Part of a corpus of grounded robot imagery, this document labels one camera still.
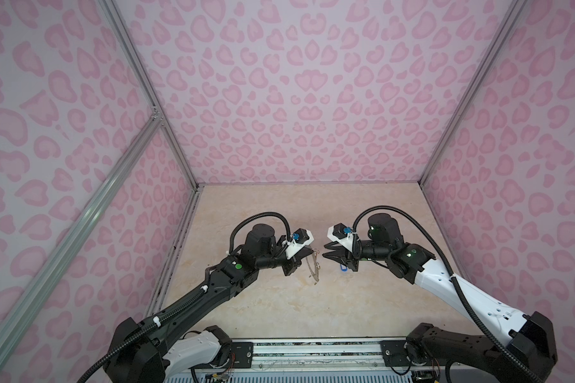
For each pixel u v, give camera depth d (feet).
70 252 1.81
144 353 1.25
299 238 1.99
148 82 2.75
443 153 3.50
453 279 1.56
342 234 1.97
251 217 1.71
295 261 2.10
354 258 2.00
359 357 2.42
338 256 2.14
